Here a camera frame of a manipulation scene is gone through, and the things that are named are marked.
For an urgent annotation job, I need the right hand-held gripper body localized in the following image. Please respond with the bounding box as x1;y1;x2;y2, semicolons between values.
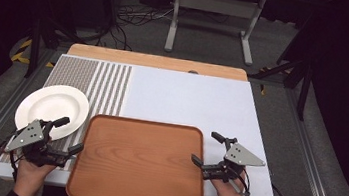
201;134;269;188

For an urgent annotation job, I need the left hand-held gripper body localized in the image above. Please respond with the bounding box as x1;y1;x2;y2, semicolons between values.
2;115;75;171

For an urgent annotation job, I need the white plate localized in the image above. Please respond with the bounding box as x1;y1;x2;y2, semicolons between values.
12;79;93;146

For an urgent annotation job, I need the brown wooden tray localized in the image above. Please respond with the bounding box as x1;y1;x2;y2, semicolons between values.
64;110;213;196

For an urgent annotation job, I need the person's right hand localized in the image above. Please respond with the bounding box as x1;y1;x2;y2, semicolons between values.
209;168;250;196

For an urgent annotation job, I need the person's left hand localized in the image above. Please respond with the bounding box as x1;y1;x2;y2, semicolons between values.
12;156;59;196

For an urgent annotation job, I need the white mat with grey stripes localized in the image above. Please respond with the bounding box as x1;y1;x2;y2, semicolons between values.
0;46;291;196

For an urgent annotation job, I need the black metal stand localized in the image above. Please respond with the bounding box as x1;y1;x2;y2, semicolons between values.
23;16;82;85
244;36;318;122

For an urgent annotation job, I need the yellow black hazard tape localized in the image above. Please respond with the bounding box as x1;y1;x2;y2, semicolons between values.
10;36;58;69

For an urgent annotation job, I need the light wooden table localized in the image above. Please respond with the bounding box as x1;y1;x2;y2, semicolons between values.
65;42;251;83

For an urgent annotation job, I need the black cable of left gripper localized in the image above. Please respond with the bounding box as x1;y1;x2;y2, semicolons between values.
5;149;23;183

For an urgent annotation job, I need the bundle of cables on floor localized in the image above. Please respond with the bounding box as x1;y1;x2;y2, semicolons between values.
94;0;178;56

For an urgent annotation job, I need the white metal table frame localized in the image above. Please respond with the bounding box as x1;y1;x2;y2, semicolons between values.
163;0;267;68

